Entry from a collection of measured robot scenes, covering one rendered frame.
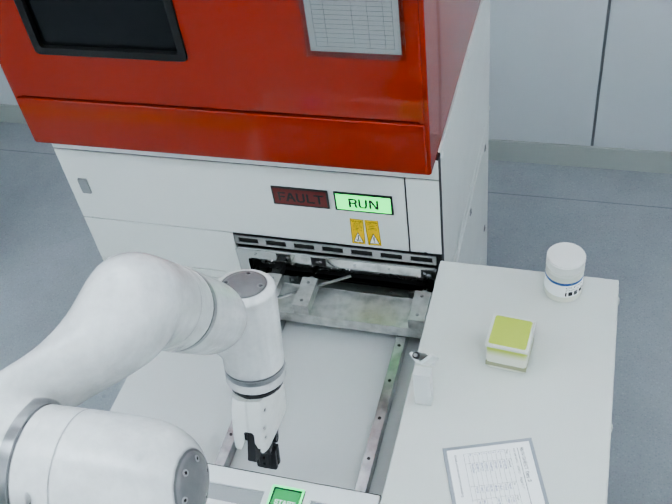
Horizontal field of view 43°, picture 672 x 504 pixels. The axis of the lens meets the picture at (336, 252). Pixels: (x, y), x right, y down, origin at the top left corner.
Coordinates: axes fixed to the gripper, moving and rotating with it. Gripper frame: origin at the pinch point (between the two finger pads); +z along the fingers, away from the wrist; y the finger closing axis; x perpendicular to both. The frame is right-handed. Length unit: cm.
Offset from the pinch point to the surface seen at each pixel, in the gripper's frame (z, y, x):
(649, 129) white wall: 47, -221, 63
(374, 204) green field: -11, -57, 3
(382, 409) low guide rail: 20.0, -33.1, 9.1
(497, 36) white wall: 12, -214, 7
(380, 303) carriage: 12, -55, 4
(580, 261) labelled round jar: -6, -52, 42
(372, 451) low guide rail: 22.0, -24.1, 9.3
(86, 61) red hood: -42, -45, -46
